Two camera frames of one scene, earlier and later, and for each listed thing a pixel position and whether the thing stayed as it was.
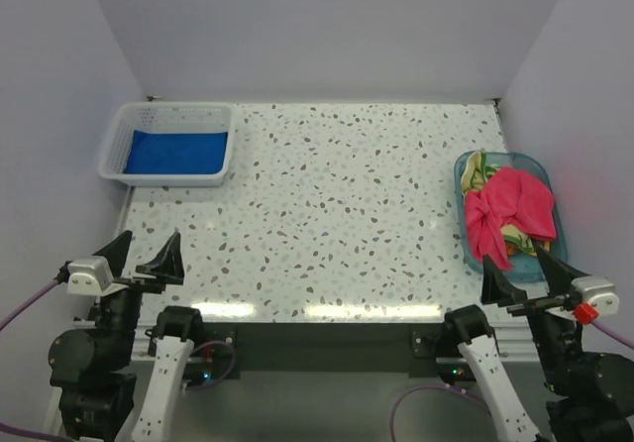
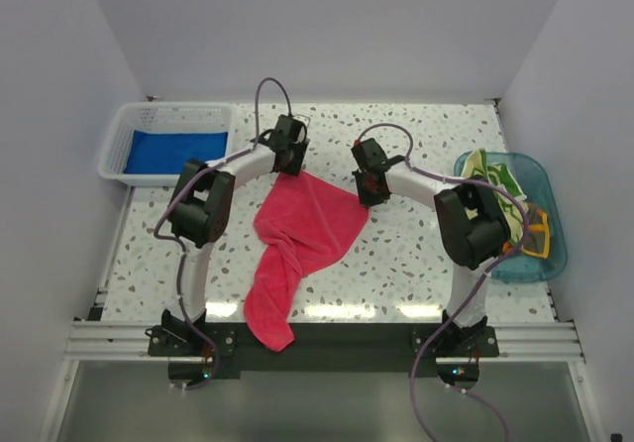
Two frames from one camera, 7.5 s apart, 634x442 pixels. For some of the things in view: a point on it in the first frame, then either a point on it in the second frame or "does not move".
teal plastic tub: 530,269 does not move
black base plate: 223,354 does not move
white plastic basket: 169,144 does not move
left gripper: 165,269 to 293,167
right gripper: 558,276 to 367,200
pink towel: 512,197 to 303,222
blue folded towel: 202,153 does not move
